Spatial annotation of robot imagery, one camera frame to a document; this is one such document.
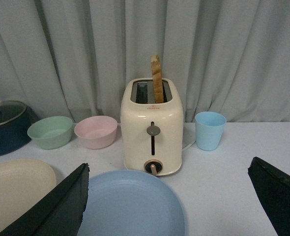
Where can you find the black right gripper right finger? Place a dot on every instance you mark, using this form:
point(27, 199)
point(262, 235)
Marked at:
point(272, 187)

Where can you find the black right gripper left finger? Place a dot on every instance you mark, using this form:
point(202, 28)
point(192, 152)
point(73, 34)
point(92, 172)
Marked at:
point(59, 213)

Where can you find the cream beige plate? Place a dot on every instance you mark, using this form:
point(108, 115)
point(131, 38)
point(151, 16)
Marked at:
point(23, 183)

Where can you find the light blue plate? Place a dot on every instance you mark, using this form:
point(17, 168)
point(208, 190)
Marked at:
point(131, 203)

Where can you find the green plastic bowl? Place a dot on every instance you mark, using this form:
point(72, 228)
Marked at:
point(52, 132)

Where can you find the pink plastic bowl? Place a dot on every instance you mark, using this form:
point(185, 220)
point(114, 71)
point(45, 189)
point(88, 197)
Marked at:
point(96, 132)

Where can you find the dark blue saucepan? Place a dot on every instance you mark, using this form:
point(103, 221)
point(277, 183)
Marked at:
point(13, 135)

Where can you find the light blue plastic cup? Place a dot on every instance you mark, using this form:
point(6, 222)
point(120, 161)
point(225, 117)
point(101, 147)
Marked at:
point(209, 128)

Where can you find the glass pot lid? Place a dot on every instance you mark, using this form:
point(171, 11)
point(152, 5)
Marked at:
point(10, 110)

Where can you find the cream white toaster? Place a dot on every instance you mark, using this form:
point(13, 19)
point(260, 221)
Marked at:
point(152, 132)

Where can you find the grey curtain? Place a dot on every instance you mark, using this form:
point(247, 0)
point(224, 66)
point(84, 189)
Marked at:
point(75, 57)

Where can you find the toasted bread slice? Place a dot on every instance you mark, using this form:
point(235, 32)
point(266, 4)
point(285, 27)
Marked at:
point(157, 79)

